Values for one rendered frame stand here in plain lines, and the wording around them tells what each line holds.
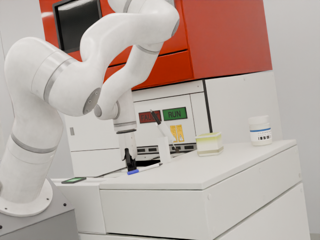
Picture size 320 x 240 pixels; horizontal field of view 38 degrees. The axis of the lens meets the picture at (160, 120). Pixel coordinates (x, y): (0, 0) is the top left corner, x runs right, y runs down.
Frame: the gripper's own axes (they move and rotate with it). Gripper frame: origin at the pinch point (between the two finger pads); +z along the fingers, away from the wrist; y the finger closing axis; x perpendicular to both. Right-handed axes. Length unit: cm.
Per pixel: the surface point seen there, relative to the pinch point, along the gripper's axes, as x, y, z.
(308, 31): 102, -144, -53
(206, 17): 35, -24, -55
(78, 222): -12.3, 33.3, 7.4
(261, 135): 46.6, 8.8, -7.7
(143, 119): 2.6, -30.5, -17.2
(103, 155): -21, -45, -3
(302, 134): 90, -151, 14
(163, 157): 13.9, 17.2, -6.3
